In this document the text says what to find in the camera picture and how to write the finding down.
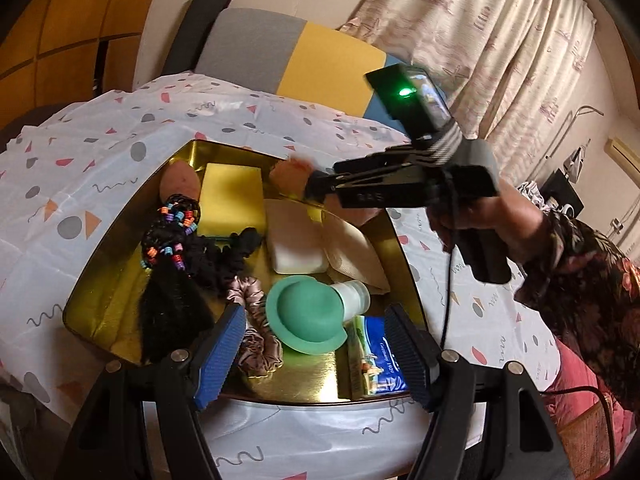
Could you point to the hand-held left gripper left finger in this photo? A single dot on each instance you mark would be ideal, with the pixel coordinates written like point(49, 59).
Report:
point(220, 355)

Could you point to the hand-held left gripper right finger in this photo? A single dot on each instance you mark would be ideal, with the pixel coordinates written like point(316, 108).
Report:
point(407, 355)

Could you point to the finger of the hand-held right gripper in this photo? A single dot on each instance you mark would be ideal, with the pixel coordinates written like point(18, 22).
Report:
point(380, 160)
point(365, 196)

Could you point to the blue tissue pack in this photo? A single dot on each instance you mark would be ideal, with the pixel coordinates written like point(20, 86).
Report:
point(375, 367)

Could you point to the pink scrunchie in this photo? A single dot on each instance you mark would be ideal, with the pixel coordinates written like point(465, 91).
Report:
point(255, 330)

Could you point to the orange makeup sponge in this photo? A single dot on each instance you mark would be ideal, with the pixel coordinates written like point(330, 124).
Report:
point(290, 175)

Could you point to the gold tin box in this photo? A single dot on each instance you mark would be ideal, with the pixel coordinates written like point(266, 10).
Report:
point(300, 380)

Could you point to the white sponge block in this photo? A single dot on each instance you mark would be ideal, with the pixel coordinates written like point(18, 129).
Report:
point(292, 245)

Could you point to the black beaded hairpiece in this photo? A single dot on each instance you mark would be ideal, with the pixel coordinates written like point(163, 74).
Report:
point(170, 280)

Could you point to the green and white bottle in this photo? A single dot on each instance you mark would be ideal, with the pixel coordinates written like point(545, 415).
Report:
point(305, 315)

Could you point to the black scrunchie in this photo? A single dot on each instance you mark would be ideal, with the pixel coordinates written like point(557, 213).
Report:
point(240, 250)

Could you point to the yellow sponge block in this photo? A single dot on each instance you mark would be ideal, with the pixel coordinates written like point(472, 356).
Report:
point(232, 195)

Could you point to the brown makeup sponge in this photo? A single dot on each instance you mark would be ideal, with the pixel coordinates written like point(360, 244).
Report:
point(177, 177)

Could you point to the person's right hand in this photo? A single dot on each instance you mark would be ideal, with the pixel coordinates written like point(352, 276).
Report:
point(505, 220)

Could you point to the pile of clothes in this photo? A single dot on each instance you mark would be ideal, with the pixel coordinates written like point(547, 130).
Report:
point(532, 194)

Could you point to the white round device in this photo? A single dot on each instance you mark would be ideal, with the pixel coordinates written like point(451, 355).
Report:
point(567, 208)

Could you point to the grey garment steamer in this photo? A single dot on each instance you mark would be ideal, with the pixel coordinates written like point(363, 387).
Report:
point(575, 160)

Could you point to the curved metal pole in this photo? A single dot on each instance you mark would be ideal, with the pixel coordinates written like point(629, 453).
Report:
point(565, 130)

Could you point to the pink patterned curtain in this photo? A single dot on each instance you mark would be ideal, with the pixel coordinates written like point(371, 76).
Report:
point(475, 25)

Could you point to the pink quilted blanket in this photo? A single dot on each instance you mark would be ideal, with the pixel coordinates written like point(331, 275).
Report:
point(570, 410)

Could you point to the grey yellow blue chair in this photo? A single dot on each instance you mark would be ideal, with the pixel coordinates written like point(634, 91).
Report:
point(250, 45)

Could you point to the wicker chair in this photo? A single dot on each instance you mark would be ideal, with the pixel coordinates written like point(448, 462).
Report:
point(595, 435)

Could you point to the patterned white tablecloth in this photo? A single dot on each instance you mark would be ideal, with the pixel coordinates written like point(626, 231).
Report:
point(100, 125)

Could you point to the wooden wardrobe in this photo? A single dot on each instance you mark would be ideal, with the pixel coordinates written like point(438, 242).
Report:
point(65, 20)

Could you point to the wall air conditioner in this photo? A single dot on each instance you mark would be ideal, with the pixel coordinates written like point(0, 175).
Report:
point(622, 152)

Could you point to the black padded post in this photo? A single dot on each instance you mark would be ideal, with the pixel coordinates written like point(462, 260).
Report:
point(197, 30)

